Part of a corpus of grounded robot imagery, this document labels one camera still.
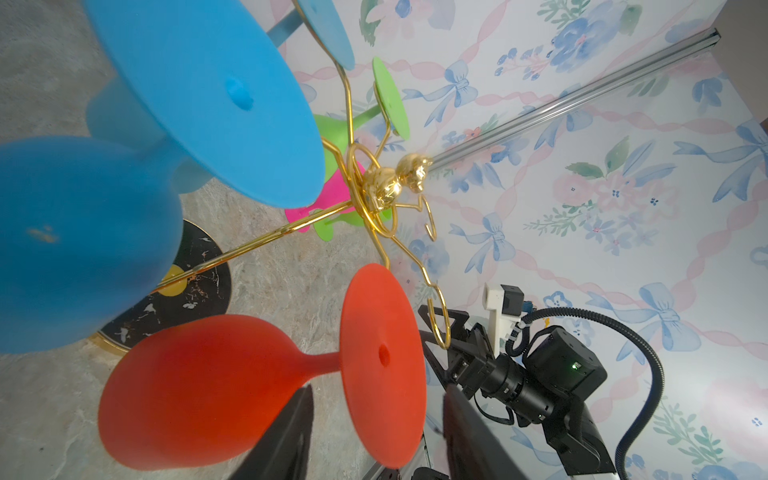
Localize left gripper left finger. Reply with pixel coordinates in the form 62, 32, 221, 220
229, 385, 314, 480

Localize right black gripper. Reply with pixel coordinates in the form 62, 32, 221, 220
418, 304, 499, 398

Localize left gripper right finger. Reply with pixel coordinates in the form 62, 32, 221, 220
443, 385, 526, 480

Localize red wine glass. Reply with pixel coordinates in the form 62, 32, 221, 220
98, 264, 427, 471

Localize green wine glass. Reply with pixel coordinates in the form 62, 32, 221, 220
314, 57, 411, 156
313, 206, 394, 243

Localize pink wine glass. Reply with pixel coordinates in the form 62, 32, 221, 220
285, 170, 350, 222

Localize blue wine glass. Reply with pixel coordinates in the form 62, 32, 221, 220
1, 1, 325, 354
267, 0, 355, 70

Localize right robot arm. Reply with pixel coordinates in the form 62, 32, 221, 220
421, 302, 616, 476

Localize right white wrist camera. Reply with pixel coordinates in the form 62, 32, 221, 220
482, 283, 524, 356

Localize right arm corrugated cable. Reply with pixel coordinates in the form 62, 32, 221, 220
503, 307, 666, 480

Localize gold wire glass rack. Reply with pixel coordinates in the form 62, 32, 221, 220
89, 0, 452, 355

